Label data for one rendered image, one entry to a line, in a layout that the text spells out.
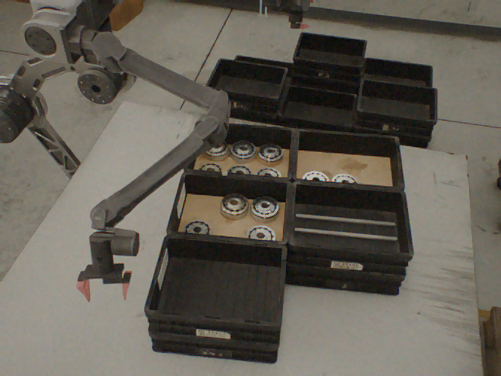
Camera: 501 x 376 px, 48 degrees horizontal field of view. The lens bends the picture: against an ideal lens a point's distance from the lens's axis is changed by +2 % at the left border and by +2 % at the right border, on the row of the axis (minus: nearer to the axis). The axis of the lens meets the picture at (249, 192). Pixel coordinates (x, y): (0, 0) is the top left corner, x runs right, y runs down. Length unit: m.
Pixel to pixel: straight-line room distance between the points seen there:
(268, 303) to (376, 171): 0.75
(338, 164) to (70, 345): 1.17
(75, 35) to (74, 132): 2.10
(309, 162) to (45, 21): 1.08
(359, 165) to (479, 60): 2.61
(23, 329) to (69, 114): 2.18
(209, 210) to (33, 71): 0.87
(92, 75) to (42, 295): 0.77
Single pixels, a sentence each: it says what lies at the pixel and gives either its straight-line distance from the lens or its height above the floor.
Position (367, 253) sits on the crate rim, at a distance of 1.83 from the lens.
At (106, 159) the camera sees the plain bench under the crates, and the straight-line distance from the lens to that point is 2.48.
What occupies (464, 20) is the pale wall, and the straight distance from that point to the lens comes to 4.95.
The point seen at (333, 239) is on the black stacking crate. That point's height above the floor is 0.83.
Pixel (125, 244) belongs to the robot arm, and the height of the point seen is 1.17.
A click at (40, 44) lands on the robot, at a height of 1.44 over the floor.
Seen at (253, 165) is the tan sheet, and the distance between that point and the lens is 2.20.
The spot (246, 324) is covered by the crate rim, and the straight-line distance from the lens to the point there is 1.63.
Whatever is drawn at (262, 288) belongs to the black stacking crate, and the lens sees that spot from 1.82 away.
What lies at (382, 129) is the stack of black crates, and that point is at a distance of 3.00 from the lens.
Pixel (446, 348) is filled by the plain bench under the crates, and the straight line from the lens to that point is 1.97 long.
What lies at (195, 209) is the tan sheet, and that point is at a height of 0.83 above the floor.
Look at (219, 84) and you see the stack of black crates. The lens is 3.23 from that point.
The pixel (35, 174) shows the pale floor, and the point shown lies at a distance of 3.55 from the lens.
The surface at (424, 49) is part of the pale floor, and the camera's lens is 4.72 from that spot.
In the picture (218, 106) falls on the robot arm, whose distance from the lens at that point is 1.53.
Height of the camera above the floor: 2.32
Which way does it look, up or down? 45 degrees down
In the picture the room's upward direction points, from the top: 2 degrees clockwise
